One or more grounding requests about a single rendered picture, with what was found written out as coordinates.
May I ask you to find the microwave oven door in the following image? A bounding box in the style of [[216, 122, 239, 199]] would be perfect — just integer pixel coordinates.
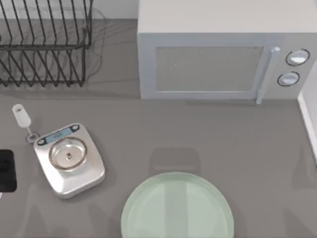
[[138, 33, 285, 100]]

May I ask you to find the pale green plate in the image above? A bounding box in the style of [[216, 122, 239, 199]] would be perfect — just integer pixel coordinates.
[[120, 172, 234, 238]]

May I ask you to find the pale microwave oven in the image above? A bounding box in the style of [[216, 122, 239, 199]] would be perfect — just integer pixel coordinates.
[[136, 0, 317, 105]]

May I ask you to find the silver kitchen scale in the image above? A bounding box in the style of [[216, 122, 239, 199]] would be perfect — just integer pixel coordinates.
[[33, 122, 106, 200]]

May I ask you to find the small microwave knob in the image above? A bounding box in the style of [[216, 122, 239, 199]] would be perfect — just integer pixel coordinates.
[[277, 71, 301, 87]]

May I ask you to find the large microwave knob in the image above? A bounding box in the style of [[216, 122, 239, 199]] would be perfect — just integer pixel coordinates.
[[285, 49, 311, 67]]

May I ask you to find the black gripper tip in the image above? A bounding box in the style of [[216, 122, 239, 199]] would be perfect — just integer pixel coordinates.
[[0, 149, 18, 193]]

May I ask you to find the black wire dish rack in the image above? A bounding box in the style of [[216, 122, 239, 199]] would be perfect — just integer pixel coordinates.
[[0, 0, 94, 88]]

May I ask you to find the microwave door handle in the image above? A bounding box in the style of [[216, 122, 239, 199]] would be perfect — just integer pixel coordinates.
[[256, 46, 281, 105]]

